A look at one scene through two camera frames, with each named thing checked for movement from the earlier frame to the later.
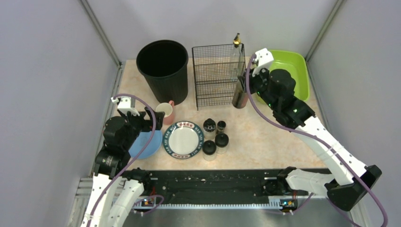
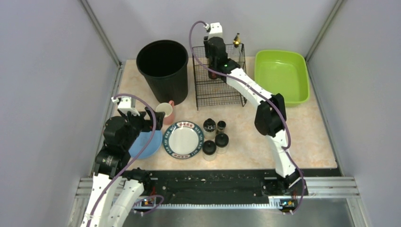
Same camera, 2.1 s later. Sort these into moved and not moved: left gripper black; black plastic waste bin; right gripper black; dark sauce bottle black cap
Moved: dark sauce bottle black cap; right gripper black
Not moved: black plastic waste bin; left gripper black
